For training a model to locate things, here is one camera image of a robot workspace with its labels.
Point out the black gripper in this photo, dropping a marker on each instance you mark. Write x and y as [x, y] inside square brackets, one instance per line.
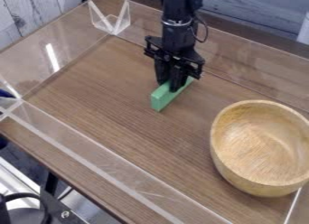
[176, 58]

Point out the green rectangular block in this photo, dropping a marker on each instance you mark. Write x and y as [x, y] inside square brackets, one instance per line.
[163, 96]

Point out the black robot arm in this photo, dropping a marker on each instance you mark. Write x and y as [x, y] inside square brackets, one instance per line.
[180, 11]

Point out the brown wooden bowl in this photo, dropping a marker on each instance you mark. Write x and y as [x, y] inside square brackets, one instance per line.
[260, 147]

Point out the black metal table leg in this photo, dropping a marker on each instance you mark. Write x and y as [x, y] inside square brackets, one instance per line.
[52, 184]

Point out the clear acrylic corner bracket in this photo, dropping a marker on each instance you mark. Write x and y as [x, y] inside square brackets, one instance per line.
[112, 24]

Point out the clear acrylic front wall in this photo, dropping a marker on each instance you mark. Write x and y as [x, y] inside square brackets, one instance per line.
[120, 139]

